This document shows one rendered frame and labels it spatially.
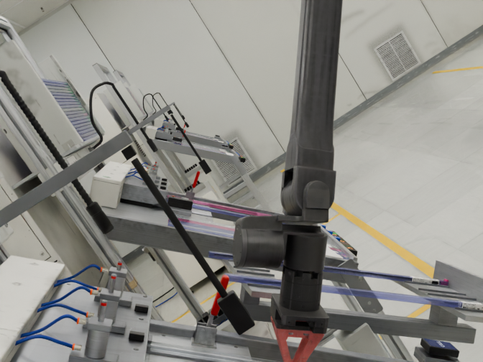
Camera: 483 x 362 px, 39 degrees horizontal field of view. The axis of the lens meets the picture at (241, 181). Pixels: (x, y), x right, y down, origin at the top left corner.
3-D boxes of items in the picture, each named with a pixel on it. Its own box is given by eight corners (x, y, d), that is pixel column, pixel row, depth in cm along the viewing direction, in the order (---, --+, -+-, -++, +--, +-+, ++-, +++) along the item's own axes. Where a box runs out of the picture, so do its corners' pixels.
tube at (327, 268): (444, 285, 146) (445, 280, 145) (447, 286, 144) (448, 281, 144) (208, 256, 137) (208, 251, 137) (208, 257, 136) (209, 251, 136)
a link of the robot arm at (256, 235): (330, 180, 93) (309, 187, 101) (248, 174, 90) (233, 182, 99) (329, 270, 92) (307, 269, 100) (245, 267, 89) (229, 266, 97)
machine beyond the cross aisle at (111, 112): (279, 214, 623) (162, 31, 595) (294, 231, 542) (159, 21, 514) (152, 296, 621) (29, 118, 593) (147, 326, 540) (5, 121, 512)
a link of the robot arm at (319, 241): (334, 230, 93) (320, 222, 99) (286, 228, 92) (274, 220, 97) (328, 280, 94) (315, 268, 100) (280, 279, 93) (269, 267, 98)
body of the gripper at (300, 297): (280, 328, 92) (286, 274, 91) (269, 304, 102) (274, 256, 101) (328, 331, 93) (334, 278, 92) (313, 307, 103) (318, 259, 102)
